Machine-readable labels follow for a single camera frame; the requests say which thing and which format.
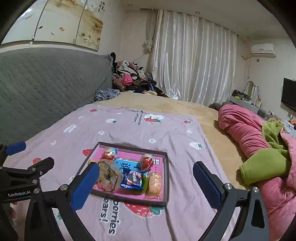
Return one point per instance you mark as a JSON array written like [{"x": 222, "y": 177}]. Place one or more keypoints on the grey quilted headboard cover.
[{"x": 46, "y": 88}]

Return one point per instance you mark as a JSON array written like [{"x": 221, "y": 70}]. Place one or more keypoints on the white satin curtain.
[{"x": 192, "y": 58}]

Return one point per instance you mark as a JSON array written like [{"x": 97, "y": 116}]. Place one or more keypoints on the person's left hand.
[{"x": 18, "y": 213}]

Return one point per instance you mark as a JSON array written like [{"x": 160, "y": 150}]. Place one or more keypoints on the pink strawberry print blanket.
[{"x": 138, "y": 129}]

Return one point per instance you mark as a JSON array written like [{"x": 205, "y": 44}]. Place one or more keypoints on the white arched frame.
[{"x": 256, "y": 90}]

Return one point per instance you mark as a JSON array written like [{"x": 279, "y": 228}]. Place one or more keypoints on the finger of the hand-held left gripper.
[
  {"x": 16, "y": 148},
  {"x": 42, "y": 164}
]

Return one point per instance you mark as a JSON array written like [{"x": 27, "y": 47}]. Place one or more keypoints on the dark brown cloth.
[{"x": 216, "y": 106}]

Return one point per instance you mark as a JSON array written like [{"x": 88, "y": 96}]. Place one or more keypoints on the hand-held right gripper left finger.
[{"x": 84, "y": 185}]

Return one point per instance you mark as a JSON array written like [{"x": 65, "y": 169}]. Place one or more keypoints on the green fleece blanket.
[{"x": 266, "y": 166}]

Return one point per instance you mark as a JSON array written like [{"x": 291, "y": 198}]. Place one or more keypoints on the cream fluffy plush toy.
[{"x": 108, "y": 176}]

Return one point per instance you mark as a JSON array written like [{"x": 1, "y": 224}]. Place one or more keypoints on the red snack bag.
[{"x": 110, "y": 153}]

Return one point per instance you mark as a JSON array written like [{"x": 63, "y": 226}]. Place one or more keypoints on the flower print wall panel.
[{"x": 62, "y": 20}]

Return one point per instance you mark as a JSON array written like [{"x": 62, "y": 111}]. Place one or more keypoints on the blue patterned cloth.
[{"x": 106, "y": 94}]

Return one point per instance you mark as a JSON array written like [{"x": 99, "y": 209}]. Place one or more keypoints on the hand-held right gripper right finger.
[{"x": 205, "y": 185}]

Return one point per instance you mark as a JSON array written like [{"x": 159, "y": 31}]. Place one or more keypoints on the white desk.
[{"x": 245, "y": 104}]

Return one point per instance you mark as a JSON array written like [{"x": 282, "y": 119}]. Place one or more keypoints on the black television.
[{"x": 289, "y": 93}]

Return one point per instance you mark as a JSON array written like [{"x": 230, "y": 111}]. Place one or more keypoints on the hanging white ornament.
[{"x": 148, "y": 45}]

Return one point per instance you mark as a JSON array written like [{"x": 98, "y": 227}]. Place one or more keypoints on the pile of clothes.
[{"x": 131, "y": 78}]

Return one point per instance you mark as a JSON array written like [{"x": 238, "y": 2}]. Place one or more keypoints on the beige bed sheet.
[{"x": 208, "y": 129}]

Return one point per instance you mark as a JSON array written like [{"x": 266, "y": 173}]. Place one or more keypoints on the white air conditioner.
[{"x": 263, "y": 49}]

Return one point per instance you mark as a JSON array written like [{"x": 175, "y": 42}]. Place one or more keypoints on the shallow grey cardboard box tray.
[{"x": 129, "y": 200}]

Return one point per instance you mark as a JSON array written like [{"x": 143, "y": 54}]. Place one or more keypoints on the pink quilt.
[{"x": 240, "y": 129}]

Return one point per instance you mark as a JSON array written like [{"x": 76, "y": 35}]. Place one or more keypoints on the dark bag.
[{"x": 239, "y": 95}]

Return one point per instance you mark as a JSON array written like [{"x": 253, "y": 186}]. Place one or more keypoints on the blue cookie packet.
[{"x": 131, "y": 179}]

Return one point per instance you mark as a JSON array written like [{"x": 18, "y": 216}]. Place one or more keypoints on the orange cake packet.
[{"x": 154, "y": 184}]

